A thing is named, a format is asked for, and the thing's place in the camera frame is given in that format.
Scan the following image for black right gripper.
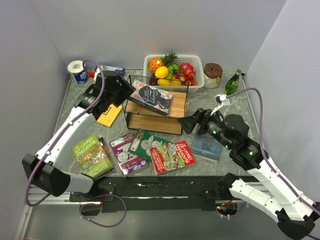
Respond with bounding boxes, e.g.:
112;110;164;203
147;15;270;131
176;106;233;150

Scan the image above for Little Women floral book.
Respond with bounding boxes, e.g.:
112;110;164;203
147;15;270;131
128;79;173;117

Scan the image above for red 13-Storey Treehouse book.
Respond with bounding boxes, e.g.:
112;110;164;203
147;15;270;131
150;141;196;175

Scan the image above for green back-cover Treehouse book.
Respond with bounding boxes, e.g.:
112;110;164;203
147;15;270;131
128;128;170;162

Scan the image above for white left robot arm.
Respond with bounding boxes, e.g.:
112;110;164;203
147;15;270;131
22;71;136;201

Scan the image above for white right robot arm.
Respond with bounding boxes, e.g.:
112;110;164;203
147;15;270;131
178;108;320;240

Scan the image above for purple rectangular box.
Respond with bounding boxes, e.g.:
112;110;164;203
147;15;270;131
100;64;126;78

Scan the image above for blue 1984 book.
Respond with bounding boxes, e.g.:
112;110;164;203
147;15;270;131
190;126;222;163

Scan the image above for yellow thin book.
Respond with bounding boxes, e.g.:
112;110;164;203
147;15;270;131
96;104;123;128

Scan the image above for dark toy grapes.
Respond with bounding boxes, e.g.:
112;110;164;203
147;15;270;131
148;77;158;84

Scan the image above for yellow toy lemon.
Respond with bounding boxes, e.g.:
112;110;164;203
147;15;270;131
157;78;182;87

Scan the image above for orange toy pineapple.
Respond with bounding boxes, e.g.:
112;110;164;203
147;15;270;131
148;50;178;74

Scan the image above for yellow orange toy fruit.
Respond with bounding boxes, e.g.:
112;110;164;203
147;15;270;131
154;66;169;79

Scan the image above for green glass bottle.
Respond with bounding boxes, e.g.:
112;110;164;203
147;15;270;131
224;69;242;96

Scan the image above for white jar brown lid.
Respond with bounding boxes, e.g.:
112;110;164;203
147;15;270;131
203;63;223;89

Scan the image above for pink toy dragon fruit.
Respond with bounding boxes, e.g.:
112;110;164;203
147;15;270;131
179;62;195;81

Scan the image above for toilet paper roll blue wrap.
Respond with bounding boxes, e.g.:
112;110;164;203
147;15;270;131
67;60;89;84

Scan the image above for green toy apple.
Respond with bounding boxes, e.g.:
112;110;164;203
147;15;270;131
167;63;180;75

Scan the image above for white plastic fruit basket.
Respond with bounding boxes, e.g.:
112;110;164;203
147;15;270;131
143;54;205;94

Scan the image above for green 65-Storey Treehouse book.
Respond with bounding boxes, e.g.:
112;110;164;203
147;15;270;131
72;134;113;179

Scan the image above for purple back-cover Treehouse book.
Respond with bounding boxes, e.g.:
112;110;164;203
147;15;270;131
109;132;149;177

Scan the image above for brown book under green one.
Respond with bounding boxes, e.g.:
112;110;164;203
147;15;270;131
98;137;116;178

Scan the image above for black wire wooden shelf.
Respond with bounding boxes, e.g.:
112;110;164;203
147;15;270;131
123;75;188;135

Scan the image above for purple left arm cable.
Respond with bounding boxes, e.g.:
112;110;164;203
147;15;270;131
24;59;106;207

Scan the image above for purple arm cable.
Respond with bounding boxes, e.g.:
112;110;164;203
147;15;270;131
24;59;106;207
226;87;320;240

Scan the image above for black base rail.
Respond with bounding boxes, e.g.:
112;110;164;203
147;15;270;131
69;174;234;213

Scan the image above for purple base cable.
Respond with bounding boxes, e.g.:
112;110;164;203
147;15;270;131
79;193;129;229

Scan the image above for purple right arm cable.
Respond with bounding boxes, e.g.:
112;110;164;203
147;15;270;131
226;87;320;240

